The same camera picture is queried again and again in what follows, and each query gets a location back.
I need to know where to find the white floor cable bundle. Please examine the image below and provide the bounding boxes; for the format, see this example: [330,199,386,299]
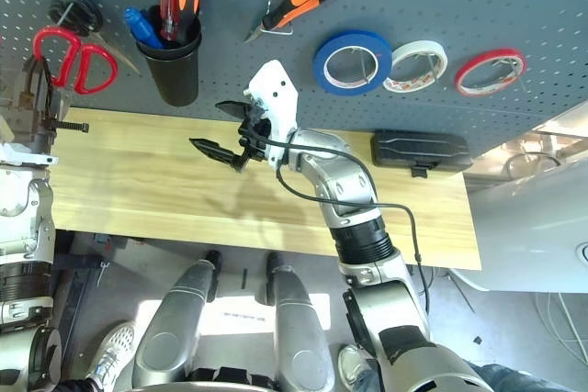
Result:
[532,290,588,365]

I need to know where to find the blue tape roll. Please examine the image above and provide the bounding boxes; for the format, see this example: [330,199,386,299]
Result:
[312,30,394,98]

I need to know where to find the red handled scissors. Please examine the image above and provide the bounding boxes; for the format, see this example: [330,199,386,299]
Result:
[32,27,119,95]

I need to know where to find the wide wire loop hook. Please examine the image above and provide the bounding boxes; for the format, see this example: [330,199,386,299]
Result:
[259,0,294,38]

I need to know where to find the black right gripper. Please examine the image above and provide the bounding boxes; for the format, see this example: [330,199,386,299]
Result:
[188,99,273,174]

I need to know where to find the white mesh sneaker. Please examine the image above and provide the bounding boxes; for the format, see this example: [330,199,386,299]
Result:
[86,320,138,391]

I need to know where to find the silver left robot leg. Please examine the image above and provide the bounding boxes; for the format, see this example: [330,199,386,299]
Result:
[132,250,222,388]

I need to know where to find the red tape roll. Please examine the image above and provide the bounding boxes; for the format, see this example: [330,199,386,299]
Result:
[454,47,528,98]

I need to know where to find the light grey shoe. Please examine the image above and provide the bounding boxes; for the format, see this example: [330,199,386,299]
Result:
[337,343,376,391]

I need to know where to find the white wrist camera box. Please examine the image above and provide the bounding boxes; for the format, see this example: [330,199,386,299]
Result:
[243,60,300,168]
[0,141,59,168]

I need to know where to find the metal peg hook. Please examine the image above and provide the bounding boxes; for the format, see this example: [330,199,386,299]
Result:
[492,59,526,86]
[424,52,438,86]
[346,47,382,84]

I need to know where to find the black handled scissors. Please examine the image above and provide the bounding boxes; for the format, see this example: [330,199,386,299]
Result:
[48,0,141,75]

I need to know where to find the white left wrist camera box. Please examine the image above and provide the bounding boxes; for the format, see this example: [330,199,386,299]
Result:
[0,141,59,168]

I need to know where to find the small blue screwdriver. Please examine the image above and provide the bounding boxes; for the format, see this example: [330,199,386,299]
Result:
[123,6,165,50]

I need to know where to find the white tape roll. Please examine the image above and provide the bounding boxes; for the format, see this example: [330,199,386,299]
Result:
[381,40,449,94]

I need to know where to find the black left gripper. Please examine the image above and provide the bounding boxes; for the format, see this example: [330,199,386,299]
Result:
[21,56,90,146]

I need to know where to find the black plastic tool cup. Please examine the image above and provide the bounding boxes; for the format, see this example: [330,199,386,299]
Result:
[136,4,203,107]

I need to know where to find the person leg in blue jeans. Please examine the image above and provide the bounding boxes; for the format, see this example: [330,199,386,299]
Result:
[353,362,566,392]

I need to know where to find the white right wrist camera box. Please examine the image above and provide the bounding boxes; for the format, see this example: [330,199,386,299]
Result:
[243,60,300,168]

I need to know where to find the silver right robot leg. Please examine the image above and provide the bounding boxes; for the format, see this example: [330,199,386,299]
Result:
[266,252,336,392]

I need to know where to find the black plastic tool case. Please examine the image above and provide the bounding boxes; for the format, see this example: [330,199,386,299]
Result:
[370,129,474,178]

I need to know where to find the silver robot leg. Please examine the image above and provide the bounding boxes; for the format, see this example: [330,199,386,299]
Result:
[132,250,222,388]
[266,252,336,392]

